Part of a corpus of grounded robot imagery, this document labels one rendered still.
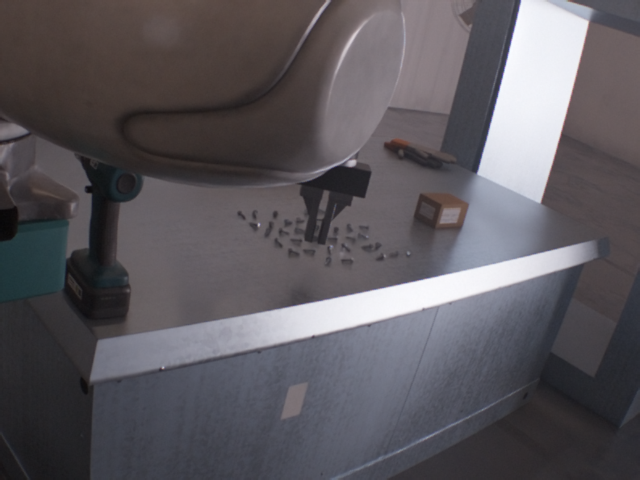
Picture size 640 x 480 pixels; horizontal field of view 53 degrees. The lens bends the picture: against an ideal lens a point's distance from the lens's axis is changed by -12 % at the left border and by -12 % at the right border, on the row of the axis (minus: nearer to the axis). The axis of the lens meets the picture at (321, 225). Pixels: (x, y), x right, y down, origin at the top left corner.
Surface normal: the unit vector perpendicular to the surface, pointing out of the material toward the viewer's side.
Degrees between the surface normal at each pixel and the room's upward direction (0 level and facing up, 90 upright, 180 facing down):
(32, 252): 90
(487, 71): 90
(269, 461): 90
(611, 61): 90
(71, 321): 67
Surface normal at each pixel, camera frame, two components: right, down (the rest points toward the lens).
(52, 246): 0.74, 0.37
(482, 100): -0.74, 0.04
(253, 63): 0.00, 0.40
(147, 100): -0.27, 0.52
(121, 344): 0.71, 0.00
